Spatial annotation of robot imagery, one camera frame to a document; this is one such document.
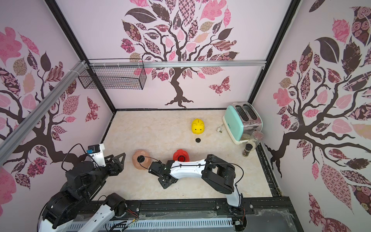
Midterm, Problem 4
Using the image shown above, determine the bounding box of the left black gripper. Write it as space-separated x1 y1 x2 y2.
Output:
84 152 127 197

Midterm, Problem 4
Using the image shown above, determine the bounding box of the peach piggy bank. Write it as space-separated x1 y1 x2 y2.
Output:
132 150 151 170

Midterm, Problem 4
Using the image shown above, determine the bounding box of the red piggy bank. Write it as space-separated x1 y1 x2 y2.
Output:
173 149 190 162

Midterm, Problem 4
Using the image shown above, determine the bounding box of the yellow piggy bank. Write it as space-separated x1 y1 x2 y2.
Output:
191 119 205 134

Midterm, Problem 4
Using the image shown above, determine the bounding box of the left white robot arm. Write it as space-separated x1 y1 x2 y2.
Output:
37 153 128 232

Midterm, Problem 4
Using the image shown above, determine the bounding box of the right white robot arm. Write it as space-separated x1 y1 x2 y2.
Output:
148 154 243 208

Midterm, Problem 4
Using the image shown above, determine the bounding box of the mint green toaster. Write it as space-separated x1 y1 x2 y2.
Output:
222 102 263 145

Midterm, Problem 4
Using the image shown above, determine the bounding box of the glass spice jar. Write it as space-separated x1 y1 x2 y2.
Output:
243 130 264 157

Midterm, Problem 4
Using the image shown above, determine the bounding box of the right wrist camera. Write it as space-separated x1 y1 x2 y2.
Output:
148 161 170 177

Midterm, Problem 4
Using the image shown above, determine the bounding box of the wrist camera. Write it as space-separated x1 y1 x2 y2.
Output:
87 144 106 167
148 161 170 177

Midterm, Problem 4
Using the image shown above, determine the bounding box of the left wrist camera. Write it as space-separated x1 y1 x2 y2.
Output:
87 144 106 167

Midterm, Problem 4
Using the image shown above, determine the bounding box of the white slotted cable duct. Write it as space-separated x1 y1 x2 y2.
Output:
66 218 234 232

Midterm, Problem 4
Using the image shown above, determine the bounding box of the black wire basket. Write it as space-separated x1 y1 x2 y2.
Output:
78 58 147 90

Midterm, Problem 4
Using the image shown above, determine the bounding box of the aluminium rail left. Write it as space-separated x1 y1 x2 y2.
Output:
1 61 87 165

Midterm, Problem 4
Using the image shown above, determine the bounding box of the aluminium rail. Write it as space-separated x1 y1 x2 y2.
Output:
144 60 267 68
1 61 87 165

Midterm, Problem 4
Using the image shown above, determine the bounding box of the black base frame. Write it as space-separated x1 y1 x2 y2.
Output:
52 196 303 232

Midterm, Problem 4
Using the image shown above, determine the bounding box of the aluminium rail back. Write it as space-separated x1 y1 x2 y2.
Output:
144 60 267 68

